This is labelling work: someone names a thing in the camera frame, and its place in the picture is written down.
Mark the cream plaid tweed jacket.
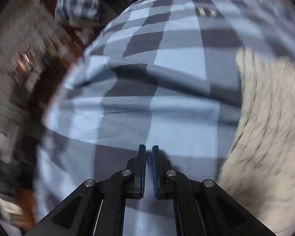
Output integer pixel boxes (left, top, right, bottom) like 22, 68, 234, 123
218, 49, 295, 235

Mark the blue checkered bed sheet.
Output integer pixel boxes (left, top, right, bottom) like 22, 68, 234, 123
35, 0, 295, 235

